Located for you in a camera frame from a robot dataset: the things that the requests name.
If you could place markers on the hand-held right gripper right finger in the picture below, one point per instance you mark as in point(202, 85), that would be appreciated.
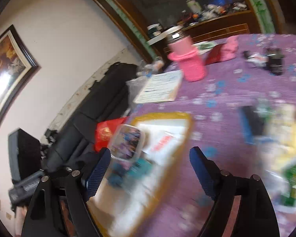
point(202, 175)

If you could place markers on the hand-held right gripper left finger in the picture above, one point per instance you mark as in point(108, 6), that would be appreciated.
point(96, 175)

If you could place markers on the red plastic bag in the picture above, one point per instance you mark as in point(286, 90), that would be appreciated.
point(104, 133)

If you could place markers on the clear plastic lidded box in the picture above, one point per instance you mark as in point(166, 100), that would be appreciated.
point(127, 143)

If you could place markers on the yellow rimmed white tray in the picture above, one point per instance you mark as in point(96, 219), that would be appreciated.
point(148, 170)

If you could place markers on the black sofa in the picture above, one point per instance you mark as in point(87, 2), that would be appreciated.
point(93, 118)

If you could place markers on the purple floral bedsheet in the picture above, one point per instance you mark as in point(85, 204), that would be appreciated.
point(224, 118)

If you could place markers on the blue black object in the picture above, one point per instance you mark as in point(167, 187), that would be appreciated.
point(251, 126)

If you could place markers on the black electronic device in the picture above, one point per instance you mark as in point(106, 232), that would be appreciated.
point(24, 160)

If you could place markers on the white printed paper sheet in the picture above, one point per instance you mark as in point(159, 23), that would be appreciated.
point(160, 87)

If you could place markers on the pink bottle with sleeve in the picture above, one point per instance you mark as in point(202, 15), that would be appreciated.
point(188, 59)

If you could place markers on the dark red pouch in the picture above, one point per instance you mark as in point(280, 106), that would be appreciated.
point(215, 54)

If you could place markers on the pink knit cloth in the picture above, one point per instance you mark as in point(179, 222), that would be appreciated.
point(230, 48)

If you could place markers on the black cylindrical bottle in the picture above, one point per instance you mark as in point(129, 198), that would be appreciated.
point(276, 63)

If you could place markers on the dark wooden cabinet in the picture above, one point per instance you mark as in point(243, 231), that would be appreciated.
point(177, 12)

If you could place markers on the white plastic bottle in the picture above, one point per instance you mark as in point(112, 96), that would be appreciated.
point(193, 6)

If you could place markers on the framed wall painting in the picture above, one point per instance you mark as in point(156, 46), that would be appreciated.
point(5, 79)

